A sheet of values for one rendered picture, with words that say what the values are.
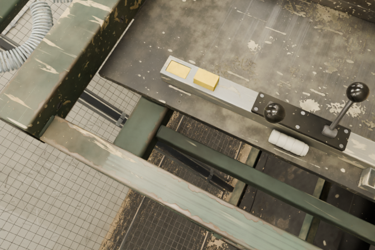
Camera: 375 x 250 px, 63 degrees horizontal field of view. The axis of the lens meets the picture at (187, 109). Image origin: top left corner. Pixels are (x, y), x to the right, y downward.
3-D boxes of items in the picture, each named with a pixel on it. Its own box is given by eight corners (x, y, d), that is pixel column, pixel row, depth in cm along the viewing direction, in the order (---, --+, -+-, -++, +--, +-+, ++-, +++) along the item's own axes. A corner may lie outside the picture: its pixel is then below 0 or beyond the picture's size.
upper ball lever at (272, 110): (277, 119, 65) (280, 128, 52) (260, 111, 66) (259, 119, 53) (285, 102, 65) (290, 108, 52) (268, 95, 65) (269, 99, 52)
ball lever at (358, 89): (335, 145, 61) (375, 93, 52) (316, 137, 62) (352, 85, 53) (335, 134, 64) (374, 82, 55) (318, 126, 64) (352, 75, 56)
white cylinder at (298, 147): (266, 143, 67) (301, 158, 65) (269, 139, 64) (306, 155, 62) (271, 131, 67) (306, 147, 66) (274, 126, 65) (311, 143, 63)
